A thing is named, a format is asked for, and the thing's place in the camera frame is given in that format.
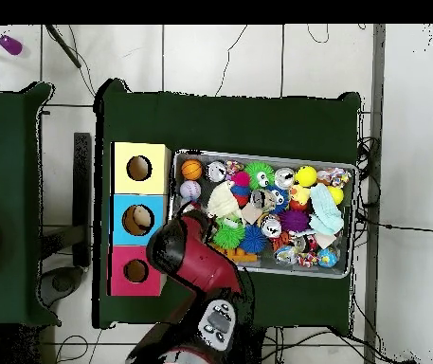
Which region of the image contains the shallow metal mesh bin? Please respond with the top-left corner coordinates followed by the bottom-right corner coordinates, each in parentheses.
top-left (164, 149), bottom-right (359, 280)

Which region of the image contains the wooden box with three holes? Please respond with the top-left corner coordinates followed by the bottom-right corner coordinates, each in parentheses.
top-left (109, 141), bottom-right (172, 298)

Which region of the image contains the white toy baseball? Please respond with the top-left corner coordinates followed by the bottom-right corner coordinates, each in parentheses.
top-left (179, 179), bottom-right (203, 201)

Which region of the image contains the large green fuzzy eyed ball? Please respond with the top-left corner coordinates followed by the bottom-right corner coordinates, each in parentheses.
top-left (211, 216), bottom-right (246, 250)

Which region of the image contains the orange toy basketball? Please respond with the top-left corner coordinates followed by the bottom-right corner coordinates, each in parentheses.
top-left (180, 158), bottom-right (205, 181)

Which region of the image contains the small green fuzzy eyed ball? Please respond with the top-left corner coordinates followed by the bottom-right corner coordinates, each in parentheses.
top-left (244, 161), bottom-right (276, 191)

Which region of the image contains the blue fuzzy eyed ball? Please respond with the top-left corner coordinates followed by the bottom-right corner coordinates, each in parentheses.
top-left (265, 184), bottom-right (290, 214)

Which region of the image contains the purple spiky ball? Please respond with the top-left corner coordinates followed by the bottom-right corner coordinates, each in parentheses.
top-left (278, 209), bottom-right (311, 233)

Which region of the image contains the dark green tablecloth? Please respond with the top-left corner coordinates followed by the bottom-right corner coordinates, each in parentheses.
top-left (0, 82), bottom-right (62, 328)
top-left (92, 78), bottom-right (362, 329)

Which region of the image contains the yellow smiley ball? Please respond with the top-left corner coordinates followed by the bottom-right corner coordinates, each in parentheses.
top-left (294, 165), bottom-right (318, 188)

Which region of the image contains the light blue cloth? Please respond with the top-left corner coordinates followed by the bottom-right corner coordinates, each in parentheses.
top-left (308, 182), bottom-right (345, 237)

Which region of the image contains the black rod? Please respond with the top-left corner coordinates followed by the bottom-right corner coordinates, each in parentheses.
top-left (45, 24), bottom-right (83, 69)

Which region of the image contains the purple bottle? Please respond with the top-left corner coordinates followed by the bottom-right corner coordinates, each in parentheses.
top-left (0, 34), bottom-right (24, 57)

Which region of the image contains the black power cable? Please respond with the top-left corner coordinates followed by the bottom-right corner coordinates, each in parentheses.
top-left (355, 214), bottom-right (433, 233)

